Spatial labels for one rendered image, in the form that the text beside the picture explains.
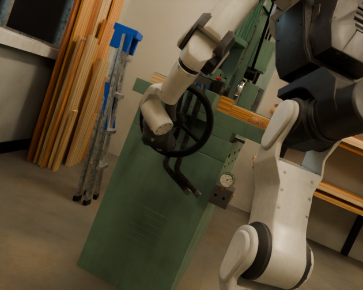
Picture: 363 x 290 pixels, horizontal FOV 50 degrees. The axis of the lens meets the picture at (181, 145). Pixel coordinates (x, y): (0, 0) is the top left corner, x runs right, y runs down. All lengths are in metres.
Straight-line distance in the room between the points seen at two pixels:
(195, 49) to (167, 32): 3.23
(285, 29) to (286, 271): 0.63
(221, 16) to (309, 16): 0.22
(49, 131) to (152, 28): 1.79
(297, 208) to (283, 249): 0.11
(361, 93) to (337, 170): 3.43
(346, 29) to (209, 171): 0.85
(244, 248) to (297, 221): 0.16
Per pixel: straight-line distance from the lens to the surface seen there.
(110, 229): 1.81
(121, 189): 1.76
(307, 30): 1.08
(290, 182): 1.02
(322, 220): 4.41
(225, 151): 1.63
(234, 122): 1.62
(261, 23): 2.03
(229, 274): 1.01
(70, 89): 3.03
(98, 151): 2.55
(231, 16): 1.07
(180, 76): 1.08
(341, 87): 0.96
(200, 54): 1.06
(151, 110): 1.18
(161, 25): 4.31
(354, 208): 3.92
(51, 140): 3.05
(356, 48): 1.06
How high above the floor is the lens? 0.91
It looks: 7 degrees down
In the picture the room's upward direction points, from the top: 22 degrees clockwise
